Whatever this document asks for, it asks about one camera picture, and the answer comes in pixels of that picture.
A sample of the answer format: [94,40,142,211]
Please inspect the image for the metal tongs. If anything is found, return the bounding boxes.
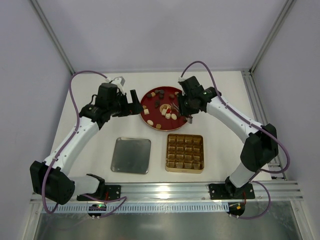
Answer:
[170,101,193,124]

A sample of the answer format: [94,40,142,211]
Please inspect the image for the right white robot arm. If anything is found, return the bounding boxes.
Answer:
[177,76,279,199]

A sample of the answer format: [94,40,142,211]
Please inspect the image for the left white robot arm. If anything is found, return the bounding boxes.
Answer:
[30,83,143,205]

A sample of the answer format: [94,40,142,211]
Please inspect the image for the dark heart chocolate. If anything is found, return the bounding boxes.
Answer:
[154,100,160,107]

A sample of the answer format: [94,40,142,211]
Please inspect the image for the gold chocolate box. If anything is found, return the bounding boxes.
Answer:
[165,133,205,174]

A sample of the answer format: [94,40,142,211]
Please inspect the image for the round red plate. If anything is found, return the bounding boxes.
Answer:
[140,86,187,132]

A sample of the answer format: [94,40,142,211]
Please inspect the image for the silver square box lid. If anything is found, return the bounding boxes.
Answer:
[110,137,152,175]

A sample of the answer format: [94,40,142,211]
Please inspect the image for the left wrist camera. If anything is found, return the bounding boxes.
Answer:
[110,76,126,88]

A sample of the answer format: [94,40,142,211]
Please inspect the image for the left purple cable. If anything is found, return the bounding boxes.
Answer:
[42,70,128,218]

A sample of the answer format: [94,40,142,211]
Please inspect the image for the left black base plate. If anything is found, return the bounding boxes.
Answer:
[76,184,122,202]

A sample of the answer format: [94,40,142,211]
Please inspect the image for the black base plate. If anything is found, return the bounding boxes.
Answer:
[208,183,256,200]
[76,184,122,202]

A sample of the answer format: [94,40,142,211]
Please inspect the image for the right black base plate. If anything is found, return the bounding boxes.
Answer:
[208,183,256,200]

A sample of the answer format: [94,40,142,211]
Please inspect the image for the white slotted cable duct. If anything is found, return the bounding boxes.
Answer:
[55,201,229,214]

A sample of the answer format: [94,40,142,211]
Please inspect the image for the aluminium mounting rail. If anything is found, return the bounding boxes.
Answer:
[29,180,305,204]

